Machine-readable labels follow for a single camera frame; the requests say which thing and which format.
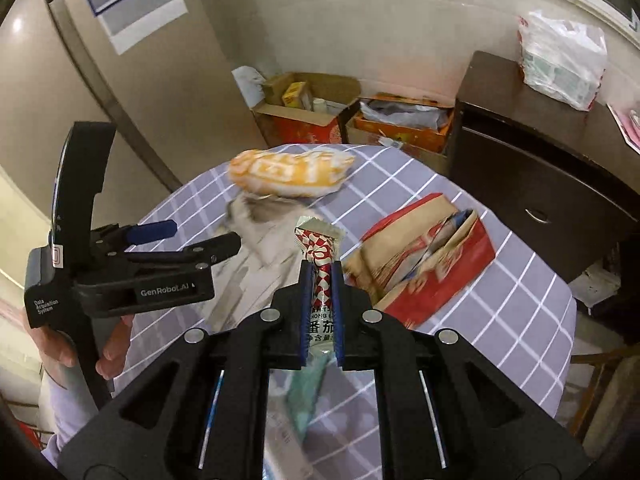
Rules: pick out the teal wrapper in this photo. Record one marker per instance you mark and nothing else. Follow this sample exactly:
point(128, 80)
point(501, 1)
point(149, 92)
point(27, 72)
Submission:
point(303, 393)

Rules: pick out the white long carton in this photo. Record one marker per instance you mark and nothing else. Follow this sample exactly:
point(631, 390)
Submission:
point(284, 458)

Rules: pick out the orange cardboard box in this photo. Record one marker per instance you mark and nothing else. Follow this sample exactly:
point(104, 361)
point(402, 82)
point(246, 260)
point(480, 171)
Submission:
point(419, 128)

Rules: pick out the wooden chair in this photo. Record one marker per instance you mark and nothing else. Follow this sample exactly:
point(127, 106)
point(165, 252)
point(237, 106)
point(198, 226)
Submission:
point(604, 367)

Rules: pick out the person's left hand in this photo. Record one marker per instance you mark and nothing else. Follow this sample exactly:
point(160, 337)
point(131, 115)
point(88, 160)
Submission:
point(57, 354)

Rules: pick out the red checked ketchup packet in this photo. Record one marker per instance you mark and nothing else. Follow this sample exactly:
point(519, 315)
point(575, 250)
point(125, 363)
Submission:
point(320, 242)

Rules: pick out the yellow white snack bag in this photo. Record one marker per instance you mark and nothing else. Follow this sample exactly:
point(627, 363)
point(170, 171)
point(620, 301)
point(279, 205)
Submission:
point(309, 175)

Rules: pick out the open red cardboard box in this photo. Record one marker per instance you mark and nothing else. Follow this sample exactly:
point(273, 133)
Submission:
point(335, 99)

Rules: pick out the white plastic bag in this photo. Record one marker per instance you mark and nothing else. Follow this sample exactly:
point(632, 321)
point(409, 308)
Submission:
point(562, 59)

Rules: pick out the pink papers on cabinet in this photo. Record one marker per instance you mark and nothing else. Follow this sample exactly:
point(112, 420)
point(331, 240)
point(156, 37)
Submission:
point(628, 130)

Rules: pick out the grey checked tablecloth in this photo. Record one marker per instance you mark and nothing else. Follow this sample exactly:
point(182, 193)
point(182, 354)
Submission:
point(444, 410)

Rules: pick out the small yellow box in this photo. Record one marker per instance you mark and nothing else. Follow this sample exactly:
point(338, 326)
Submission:
point(298, 96)

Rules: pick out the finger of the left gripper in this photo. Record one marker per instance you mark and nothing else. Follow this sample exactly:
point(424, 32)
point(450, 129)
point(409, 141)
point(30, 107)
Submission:
point(212, 251)
point(142, 234)

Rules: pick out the beige refrigerator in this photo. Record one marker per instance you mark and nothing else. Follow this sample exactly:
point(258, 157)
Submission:
point(172, 98)

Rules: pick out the folded newspaper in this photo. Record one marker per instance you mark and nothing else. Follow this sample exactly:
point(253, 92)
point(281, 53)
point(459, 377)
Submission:
point(269, 258)

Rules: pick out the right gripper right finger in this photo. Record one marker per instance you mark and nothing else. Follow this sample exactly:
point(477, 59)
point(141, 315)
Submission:
point(337, 285)

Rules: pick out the dark wooden cabinet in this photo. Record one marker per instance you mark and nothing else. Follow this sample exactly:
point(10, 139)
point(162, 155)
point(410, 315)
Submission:
point(563, 181)

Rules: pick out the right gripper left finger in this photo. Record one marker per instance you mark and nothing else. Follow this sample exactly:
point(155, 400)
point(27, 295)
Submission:
point(306, 288)

